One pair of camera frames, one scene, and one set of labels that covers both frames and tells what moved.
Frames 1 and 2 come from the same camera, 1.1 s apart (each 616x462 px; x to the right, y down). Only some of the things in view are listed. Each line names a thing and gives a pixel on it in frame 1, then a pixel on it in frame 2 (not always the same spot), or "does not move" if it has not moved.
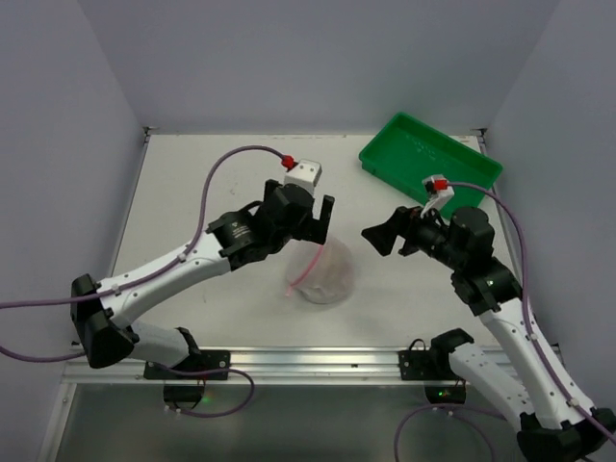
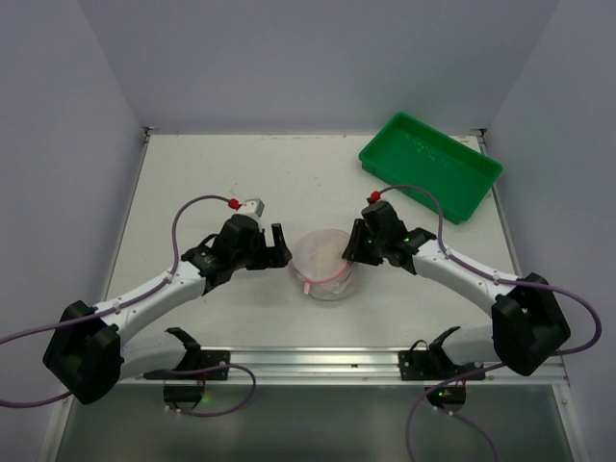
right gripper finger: [383, 236] -> [360, 247]
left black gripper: [310, 229] -> [269, 249]
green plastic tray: [412, 150] does not move
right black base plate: [425, 365] does not move
